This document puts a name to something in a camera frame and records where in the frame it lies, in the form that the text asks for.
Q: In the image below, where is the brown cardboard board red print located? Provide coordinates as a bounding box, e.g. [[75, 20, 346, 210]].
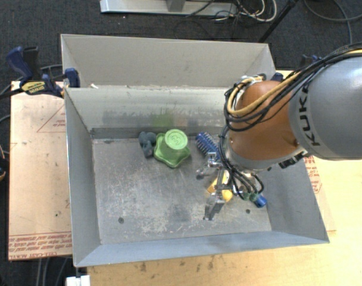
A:
[[8, 80, 337, 262]]

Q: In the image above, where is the green star-shaped cup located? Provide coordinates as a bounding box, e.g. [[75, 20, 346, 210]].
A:
[[153, 129, 192, 169]]

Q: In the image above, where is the blue hairbrush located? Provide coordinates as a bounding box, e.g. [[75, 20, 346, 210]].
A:
[[195, 131, 221, 162]]

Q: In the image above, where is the dark grey toy animal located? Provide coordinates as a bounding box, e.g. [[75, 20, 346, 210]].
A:
[[138, 131, 157, 159]]

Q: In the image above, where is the small blue cylinder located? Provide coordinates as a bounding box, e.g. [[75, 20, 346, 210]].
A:
[[254, 194, 269, 209]]

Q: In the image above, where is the yellow toy piece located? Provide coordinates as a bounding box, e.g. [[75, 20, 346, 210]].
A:
[[205, 171, 233, 204]]

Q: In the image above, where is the grey metal bin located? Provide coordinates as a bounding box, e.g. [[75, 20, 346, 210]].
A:
[[61, 33, 330, 268]]

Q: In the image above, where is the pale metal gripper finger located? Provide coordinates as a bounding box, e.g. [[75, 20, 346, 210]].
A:
[[195, 152, 220, 179], [203, 189, 227, 222]]

